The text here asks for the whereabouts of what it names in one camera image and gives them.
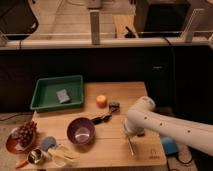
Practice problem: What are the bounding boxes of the grey rectangular block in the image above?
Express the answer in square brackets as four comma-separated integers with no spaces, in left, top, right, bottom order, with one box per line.
[137,131,145,137]

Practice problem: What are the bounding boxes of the blue round lid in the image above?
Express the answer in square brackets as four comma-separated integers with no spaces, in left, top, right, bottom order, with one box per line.
[40,137,57,152]

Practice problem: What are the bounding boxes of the orange fruit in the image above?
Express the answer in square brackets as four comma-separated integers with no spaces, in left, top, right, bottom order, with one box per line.
[96,95,107,108]

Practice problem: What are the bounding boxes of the silver metal cup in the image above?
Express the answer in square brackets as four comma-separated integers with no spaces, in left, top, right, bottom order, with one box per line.
[27,148,45,165]

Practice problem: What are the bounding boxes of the purple bowl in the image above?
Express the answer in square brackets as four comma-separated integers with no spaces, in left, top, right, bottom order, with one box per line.
[67,117,95,145]

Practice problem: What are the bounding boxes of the red plate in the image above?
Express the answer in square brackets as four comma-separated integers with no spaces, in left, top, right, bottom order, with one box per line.
[6,132,36,154]

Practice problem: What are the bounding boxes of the bunch of dark grapes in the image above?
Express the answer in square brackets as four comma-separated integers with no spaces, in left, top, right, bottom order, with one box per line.
[18,121,37,148]

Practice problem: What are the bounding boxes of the wooden table board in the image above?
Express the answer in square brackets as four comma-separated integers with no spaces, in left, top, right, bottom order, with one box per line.
[32,82,166,171]

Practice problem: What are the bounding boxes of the blue tape roll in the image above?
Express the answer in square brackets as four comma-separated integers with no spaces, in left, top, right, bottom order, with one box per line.
[161,137,179,156]

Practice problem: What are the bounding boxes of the black handled utensil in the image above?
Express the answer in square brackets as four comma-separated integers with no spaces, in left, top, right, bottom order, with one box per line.
[91,114,112,125]

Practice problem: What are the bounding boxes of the green plastic tray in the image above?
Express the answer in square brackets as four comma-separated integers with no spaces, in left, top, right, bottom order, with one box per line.
[30,75,84,112]

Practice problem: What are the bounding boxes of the small dark grey object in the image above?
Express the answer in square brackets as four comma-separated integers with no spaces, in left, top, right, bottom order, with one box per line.
[109,102,120,113]

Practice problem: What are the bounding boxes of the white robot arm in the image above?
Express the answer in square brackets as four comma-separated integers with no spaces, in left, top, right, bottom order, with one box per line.
[124,96,213,156]

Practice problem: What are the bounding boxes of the grey sponge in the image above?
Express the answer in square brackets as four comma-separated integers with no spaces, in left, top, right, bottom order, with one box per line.
[56,89,70,103]

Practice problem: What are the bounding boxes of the silver metal fork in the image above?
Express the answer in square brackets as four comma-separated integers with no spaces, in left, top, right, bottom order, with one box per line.
[127,137,135,156]

